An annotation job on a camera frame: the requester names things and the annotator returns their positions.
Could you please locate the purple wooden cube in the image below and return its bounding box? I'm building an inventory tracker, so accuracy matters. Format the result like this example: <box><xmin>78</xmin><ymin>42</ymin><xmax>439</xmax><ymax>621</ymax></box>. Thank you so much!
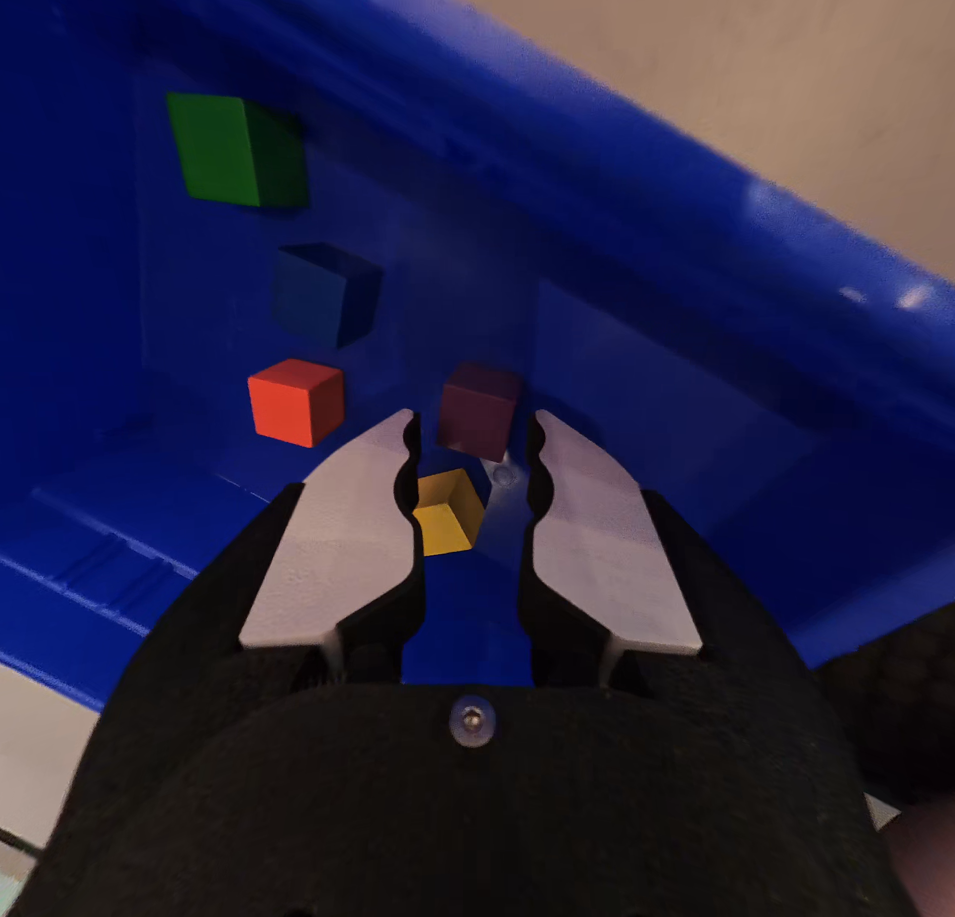
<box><xmin>436</xmin><ymin>362</ymin><xmax>521</xmax><ymax>463</ymax></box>

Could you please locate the black oval pad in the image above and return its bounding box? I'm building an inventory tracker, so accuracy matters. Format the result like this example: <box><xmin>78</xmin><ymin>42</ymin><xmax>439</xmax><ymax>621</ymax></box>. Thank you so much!
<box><xmin>817</xmin><ymin>604</ymin><xmax>955</xmax><ymax>806</ymax></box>

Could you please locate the person's leg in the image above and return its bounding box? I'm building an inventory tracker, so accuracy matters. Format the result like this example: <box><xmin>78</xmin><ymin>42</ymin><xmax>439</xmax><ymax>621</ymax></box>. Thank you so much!
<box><xmin>884</xmin><ymin>798</ymin><xmax>955</xmax><ymax>917</ymax></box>

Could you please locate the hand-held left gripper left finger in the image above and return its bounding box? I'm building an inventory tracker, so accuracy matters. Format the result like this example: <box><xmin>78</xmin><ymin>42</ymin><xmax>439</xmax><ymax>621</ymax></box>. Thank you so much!
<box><xmin>239</xmin><ymin>408</ymin><xmax>425</xmax><ymax>649</ymax></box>

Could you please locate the orange wooden cube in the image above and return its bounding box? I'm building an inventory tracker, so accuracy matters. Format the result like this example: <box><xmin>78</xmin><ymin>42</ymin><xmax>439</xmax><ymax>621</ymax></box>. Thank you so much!
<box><xmin>248</xmin><ymin>359</ymin><xmax>346</xmax><ymax>449</ymax></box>

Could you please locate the yellow wooden cube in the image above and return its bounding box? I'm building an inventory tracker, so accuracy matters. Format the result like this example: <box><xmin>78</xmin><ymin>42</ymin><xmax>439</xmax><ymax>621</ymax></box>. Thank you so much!
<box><xmin>412</xmin><ymin>468</ymin><xmax>486</xmax><ymax>557</ymax></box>

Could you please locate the blue plastic bin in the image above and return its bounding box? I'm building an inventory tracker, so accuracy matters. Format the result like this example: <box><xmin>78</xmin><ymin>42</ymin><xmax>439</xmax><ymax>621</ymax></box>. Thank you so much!
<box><xmin>0</xmin><ymin>0</ymin><xmax>955</xmax><ymax>713</ymax></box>

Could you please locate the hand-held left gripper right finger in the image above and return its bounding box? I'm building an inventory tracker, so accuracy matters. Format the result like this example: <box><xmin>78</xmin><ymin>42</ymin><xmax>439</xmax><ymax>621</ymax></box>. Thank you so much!
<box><xmin>518</xmin><ymin>409</ymin><xmax>704</xmax><ymax>657</ymax></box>

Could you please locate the green wooden cube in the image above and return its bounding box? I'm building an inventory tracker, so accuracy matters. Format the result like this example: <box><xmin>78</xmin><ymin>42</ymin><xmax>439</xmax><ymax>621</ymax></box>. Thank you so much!
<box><xmin>166</xmin><ymin>92</ymin><xmax>309</xmax><ymax>209</ymax></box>

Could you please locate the blue wooden cube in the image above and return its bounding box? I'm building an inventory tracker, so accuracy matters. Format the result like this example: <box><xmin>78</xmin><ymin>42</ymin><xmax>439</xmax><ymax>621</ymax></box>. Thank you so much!
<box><xmin>270</xmin><ymin>243</ymin><xmax>383</xmax><ymax>349</ymax></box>

